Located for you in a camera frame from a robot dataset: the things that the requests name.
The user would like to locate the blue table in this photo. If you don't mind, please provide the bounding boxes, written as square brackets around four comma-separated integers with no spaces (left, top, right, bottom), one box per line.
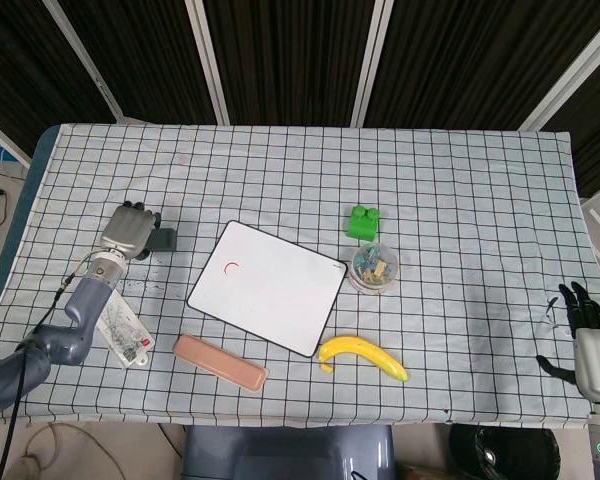
[0,124,62,341]

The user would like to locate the clear jar of binder clips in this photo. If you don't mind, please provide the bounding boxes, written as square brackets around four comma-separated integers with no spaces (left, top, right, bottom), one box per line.
[348,242,400,296]

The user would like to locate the pink pencil case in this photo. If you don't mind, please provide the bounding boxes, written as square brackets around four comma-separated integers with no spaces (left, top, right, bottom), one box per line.
[173,334,271,396]

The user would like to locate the black and silver left hand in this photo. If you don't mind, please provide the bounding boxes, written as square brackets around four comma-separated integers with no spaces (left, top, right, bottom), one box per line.
[99,199,164,262]

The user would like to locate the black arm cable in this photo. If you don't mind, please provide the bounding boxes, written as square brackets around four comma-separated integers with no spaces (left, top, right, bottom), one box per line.
[0,252,99,480]

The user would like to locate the white black checkered tablecloth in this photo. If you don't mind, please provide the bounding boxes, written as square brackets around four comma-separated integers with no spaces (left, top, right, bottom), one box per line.
[0,122,600,431]

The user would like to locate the yellow toy banana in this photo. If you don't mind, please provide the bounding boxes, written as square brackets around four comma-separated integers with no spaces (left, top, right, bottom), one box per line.
[318,335,410,384]

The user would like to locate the dark folding screen white frames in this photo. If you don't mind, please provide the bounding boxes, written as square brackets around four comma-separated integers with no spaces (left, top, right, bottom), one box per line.
[0,0,600,271]

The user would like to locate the clear ruler set packet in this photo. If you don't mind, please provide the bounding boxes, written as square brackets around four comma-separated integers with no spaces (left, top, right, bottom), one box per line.
[93,292,155,370]

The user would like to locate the black round robot part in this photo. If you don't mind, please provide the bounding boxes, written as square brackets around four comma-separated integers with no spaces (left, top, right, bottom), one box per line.
[448,422,561,480]

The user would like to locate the black and silver right hand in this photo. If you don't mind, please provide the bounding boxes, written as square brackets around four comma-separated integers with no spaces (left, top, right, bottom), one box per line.
[537,281,600,402]

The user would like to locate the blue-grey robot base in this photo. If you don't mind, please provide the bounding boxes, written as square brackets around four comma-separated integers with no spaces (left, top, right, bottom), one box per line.
[181,424,396,480]

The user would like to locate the white floor cable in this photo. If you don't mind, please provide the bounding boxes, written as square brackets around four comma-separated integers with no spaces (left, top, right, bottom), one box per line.
[0,422,61,480]

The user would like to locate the grey board eraser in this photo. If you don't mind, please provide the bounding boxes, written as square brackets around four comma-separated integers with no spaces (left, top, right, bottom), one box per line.
[147,228,177,253]

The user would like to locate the green toy building block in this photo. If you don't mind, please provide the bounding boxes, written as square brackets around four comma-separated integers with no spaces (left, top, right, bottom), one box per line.
[347,204,384,240]

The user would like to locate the white board with black rim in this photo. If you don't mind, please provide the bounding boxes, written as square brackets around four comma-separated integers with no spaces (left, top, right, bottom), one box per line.
[185,219,349,359]

